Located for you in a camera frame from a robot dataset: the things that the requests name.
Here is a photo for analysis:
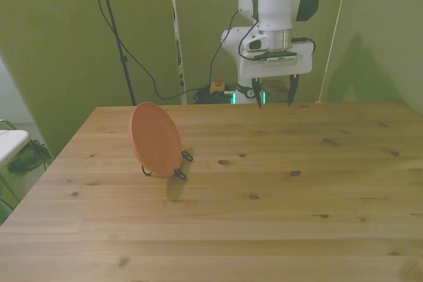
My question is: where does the white vertical frame strip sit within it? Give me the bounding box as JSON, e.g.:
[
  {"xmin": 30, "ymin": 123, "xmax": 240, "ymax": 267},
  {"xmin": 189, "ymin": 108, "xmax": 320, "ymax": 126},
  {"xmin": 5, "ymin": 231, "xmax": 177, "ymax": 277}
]
[{"xmin": 167, "ymin": 0, "xmax": 188, "ymax": 105}]

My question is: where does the black floor cable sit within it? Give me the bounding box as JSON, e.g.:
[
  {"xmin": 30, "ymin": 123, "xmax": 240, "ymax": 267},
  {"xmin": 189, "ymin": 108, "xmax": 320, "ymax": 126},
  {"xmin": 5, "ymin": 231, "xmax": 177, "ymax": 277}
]
[{"xmin": 193, "ymin": 9, "xmax": 241, "ymax": 103}]

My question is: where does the white side table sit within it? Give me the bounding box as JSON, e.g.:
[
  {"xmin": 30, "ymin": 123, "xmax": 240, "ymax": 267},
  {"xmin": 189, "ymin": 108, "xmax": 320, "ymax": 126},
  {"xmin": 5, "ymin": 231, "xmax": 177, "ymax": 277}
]
[{"xmin": 0, "ymin": 118, "xmax": 30, "ymax": 172}]

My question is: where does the yellow emergency stop button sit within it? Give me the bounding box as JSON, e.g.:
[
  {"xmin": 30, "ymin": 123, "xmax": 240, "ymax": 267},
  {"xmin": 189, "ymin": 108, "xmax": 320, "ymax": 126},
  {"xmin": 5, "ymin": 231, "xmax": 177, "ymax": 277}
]
[{"xmin": 210, "ymin": 77, "xmax": 226, "ymax": 95}]

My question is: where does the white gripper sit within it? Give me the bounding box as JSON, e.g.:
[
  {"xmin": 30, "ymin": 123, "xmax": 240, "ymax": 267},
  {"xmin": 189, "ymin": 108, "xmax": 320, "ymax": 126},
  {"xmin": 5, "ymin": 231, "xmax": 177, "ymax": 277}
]
[{"xmin": 240, "ymin": 40, "xmax": 314, "ymax": 110}]

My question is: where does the black wire plate stand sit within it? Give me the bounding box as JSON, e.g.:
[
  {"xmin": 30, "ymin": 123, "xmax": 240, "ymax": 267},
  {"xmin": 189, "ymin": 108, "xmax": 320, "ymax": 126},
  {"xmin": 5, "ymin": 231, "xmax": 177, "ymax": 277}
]
[{"xmin": 141, "ymin": 150, "xmax": 195, "ymax": 181}]

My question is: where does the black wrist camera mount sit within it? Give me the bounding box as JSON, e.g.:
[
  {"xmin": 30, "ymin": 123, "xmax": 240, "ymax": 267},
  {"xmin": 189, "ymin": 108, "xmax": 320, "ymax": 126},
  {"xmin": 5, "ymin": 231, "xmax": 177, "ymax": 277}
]
[{"xmin": 252, "ymin": 50, "xmax": 303, "ymax": 65}]

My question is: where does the green bag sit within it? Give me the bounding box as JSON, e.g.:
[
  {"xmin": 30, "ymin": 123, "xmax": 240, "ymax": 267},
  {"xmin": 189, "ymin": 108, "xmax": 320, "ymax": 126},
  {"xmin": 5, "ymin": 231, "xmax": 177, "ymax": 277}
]
[{"xmin": 7, "ymin": 139, "xmax": 54, "ymax": 174}]

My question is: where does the thin white pole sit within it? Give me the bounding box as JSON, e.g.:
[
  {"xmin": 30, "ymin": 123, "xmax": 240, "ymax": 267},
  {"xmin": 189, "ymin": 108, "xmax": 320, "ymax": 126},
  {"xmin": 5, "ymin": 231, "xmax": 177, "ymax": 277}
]
[{"xmin": 315, "ymin": 0, "xmax": 351, "ymax": 104}]

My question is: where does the black tripod cable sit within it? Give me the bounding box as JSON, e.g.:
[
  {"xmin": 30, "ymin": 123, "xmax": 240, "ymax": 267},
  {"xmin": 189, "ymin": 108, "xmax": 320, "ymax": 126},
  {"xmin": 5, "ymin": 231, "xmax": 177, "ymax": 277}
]
[{"xmin": 84, "ymin": 0, "xmax": 202, "ymax": 101}]

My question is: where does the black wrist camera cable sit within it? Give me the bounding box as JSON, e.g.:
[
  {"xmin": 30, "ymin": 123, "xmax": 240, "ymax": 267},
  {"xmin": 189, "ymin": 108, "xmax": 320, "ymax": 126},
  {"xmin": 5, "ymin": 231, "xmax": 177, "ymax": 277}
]
[{"xmin": 229, "ymin": 0, "xmax": 317, "ymax": 61}]

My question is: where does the orange round plate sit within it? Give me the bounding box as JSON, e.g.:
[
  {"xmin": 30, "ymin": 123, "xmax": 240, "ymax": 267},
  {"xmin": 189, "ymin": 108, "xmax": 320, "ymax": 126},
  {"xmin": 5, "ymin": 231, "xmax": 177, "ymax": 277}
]
[{"xmin": 128, "ymin": 102, "xmax": 183, "ymax": 178}]

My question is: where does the black tripod pole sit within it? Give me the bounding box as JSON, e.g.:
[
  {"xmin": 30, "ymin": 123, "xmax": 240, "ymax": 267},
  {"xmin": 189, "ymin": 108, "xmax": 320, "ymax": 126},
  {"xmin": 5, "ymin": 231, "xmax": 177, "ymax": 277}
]
[{"xmin": 94, "ymin": 0, "xmax": 137, "ymax": 106}]

